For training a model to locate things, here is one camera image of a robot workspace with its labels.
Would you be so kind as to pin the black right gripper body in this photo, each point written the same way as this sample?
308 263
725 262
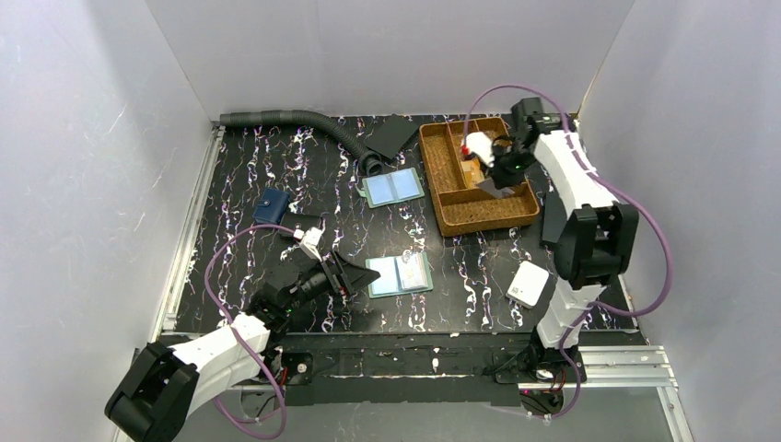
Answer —
501 180

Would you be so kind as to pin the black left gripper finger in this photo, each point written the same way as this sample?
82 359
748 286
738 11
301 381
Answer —
356 279
340 265

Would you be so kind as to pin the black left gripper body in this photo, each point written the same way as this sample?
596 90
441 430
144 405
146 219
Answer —
336 273

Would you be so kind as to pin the mint green card holder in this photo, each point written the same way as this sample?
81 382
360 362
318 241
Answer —
400 275

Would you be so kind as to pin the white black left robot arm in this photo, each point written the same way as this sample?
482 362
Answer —
166 384

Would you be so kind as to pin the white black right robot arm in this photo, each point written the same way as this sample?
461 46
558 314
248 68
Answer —
598 232

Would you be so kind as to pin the orange card in tray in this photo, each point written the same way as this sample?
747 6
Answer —
472 172

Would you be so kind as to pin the open mint card holder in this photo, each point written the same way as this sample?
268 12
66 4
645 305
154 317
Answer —
391 188

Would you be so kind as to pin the wicker divided tray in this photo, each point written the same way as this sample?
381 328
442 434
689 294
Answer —
460 210

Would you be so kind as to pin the black flat wallet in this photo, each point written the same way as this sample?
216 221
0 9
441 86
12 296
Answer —
553 219

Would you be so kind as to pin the black snap wallet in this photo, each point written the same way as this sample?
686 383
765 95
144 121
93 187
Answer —
302 222

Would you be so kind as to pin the navy blue wallet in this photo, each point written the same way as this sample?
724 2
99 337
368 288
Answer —
271 208

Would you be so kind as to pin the white rectangular box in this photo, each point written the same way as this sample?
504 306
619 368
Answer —
527 284

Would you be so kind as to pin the black flat pad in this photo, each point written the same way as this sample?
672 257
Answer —
392 136

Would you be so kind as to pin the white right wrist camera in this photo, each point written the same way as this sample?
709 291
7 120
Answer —
478 145

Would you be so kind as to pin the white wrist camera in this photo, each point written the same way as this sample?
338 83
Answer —
478 145
309 241

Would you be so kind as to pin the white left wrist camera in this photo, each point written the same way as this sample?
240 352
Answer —
309 241

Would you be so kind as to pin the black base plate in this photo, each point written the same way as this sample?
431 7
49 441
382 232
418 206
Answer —
325 368

